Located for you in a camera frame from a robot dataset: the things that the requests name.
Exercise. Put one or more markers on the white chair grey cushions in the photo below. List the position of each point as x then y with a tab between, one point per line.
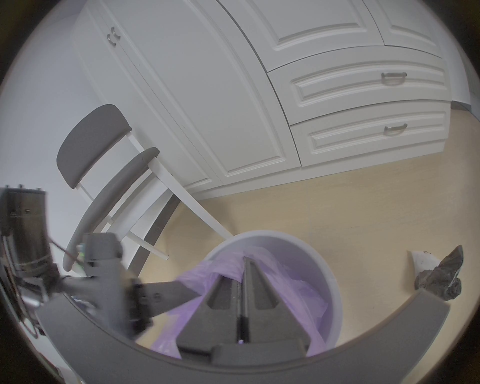
90	138

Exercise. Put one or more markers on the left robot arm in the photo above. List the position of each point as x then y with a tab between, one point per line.
26	232

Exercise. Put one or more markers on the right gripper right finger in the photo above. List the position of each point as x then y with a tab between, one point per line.
281	330

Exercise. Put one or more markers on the white wardrobe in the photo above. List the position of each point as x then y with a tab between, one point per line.
225	93

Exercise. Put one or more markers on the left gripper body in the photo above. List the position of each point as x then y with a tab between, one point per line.
112	296

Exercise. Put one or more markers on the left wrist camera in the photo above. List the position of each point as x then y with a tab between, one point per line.
99	249

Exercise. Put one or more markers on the purple plastic bag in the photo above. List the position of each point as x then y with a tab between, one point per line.
300	300

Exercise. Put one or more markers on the black plastic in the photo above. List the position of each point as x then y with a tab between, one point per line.
438	281

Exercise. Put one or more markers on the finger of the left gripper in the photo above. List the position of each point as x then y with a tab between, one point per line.
161	298

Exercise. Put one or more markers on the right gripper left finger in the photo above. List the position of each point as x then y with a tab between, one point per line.
210	330

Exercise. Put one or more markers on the white trash bin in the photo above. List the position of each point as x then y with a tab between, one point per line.
330	285

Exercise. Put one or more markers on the white paper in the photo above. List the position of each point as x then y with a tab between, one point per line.
425	262

